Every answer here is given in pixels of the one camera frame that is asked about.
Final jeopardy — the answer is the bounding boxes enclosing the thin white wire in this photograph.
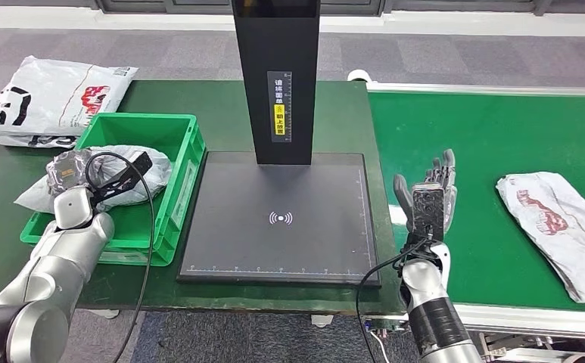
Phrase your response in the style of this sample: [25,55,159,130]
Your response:
[369,330,391,363]

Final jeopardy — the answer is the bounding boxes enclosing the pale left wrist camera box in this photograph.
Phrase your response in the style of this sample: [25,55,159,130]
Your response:
[52,186,96,230]

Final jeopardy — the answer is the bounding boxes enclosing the yellow and black ruler sticker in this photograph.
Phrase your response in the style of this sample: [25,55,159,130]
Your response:
[266,70,293,144]

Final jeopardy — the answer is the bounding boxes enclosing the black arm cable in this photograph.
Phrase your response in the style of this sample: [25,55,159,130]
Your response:
[356,235,434,363]
[84,151,156,363]

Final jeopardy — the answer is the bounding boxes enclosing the puffy grey parcel faded print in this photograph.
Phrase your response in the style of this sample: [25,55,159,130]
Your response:
[14,145,174,215]

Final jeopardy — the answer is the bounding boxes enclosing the green circuit board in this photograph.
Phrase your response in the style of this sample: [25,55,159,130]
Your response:
[363,316,411,334]

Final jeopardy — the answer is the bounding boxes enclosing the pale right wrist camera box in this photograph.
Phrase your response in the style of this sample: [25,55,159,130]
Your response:
[425,241,453,292]

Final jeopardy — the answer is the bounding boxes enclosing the black right camera bracket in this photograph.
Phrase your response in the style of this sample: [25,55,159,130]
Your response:
[411,182,446,243]

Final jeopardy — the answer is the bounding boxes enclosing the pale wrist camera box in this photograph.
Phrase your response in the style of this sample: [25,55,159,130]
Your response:
[425,241,453,292]
[52,186,96,230]

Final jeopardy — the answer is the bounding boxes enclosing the black inbound scanner machine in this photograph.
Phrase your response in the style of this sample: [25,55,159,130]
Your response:
[176,0,382,287]

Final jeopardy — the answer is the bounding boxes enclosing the large white parcel black print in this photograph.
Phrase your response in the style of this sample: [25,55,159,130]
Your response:
[0,54,139,137]

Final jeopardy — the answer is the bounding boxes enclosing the black left camera bracket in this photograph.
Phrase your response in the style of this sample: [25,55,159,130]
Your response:
[90,150,154,204]

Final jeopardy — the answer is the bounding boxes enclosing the grey parcel bold red print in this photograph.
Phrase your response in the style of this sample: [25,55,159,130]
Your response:
[496,172,585,305]

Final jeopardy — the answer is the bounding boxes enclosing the green conveyor belt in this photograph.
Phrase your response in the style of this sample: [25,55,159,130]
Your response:
[347,69,585,363]

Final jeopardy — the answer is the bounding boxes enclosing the green plastic crate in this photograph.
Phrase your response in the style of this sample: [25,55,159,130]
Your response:
[20,112,207,268]

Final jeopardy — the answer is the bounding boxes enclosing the grey window frame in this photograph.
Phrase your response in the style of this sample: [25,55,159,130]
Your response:
[96,0,585,16]

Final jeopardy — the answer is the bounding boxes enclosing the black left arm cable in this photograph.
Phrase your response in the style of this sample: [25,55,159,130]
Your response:
[84,151,156,363]

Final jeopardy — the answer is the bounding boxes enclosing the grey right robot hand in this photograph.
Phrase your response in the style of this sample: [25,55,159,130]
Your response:
[393,148,458,234]

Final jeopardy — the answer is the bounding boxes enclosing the flat white parcel black print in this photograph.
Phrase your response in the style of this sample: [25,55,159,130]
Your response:
[0,134,80,150]

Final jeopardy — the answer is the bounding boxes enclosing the black camera bracket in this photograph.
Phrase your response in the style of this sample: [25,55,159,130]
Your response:
[411,182,446,243]
[90,150,154,204]

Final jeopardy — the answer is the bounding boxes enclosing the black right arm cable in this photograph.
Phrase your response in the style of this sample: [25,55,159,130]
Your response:
[356,235,434,363]

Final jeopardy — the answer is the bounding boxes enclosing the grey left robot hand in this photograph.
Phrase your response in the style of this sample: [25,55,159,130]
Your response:
[45,148,95,197]

